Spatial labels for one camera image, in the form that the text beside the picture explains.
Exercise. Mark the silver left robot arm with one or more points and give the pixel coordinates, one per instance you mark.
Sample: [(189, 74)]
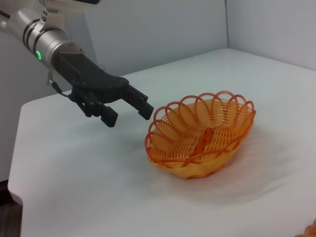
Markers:
[(47, 42)]

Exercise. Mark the orange woven plastic basket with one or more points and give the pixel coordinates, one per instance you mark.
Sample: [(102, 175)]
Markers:
[(192, 168)]

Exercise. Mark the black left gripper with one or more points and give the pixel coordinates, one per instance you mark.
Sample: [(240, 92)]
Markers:
[(89, 74)]

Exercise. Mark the orange striped bread loaf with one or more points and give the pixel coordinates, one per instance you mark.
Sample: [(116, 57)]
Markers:
[(311, 229)]

